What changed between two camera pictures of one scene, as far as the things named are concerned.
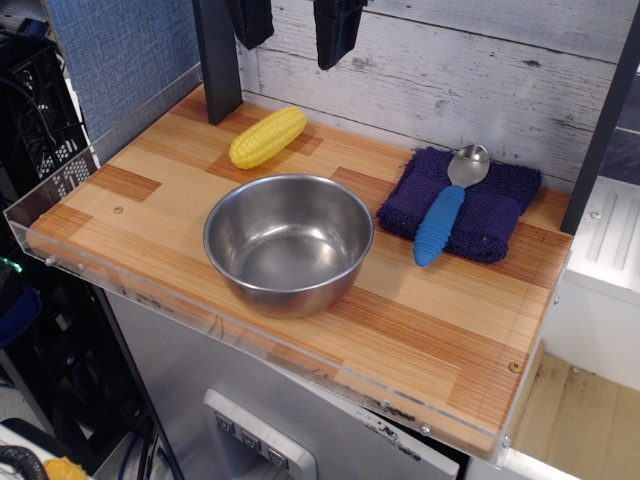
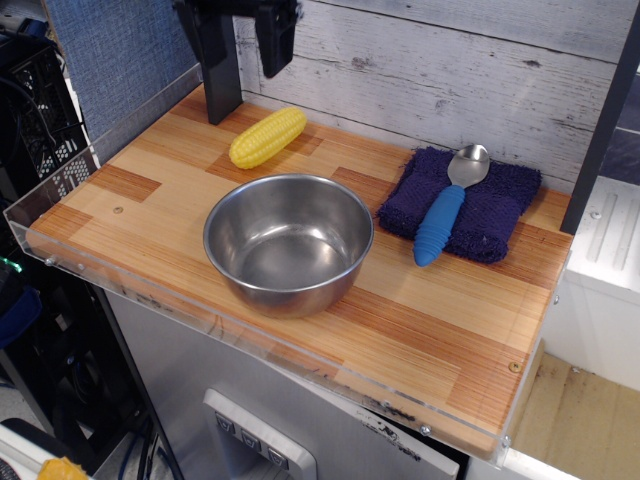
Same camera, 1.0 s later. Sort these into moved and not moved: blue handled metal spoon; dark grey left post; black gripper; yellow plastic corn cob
Moved: black gripper
Not moved: dark grey left post; yellow plastic corn cob; blue handled metal spoon
